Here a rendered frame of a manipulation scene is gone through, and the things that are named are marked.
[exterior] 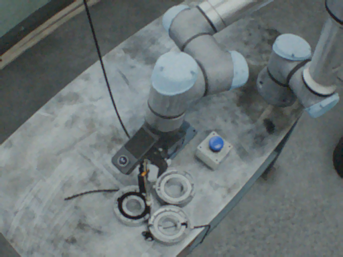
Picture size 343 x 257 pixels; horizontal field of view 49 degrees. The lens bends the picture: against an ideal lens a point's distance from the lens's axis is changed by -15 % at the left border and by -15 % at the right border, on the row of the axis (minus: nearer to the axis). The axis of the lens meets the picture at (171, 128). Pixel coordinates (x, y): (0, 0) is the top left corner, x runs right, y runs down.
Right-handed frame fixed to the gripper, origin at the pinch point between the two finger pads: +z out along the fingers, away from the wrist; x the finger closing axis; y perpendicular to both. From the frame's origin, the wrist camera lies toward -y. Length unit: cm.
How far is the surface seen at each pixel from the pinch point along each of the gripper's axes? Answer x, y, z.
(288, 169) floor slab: -23, 96, 81
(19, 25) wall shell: 156, 53, 80
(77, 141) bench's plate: 24.4, 0.0, 13.5
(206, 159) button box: -5.4, 19.6, 7.9
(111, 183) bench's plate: 8.2, -1.8, 13.5
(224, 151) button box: -7.8, 23.6, 5.4
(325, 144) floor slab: -32, 125, 77
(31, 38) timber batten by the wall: 144, 57, 86
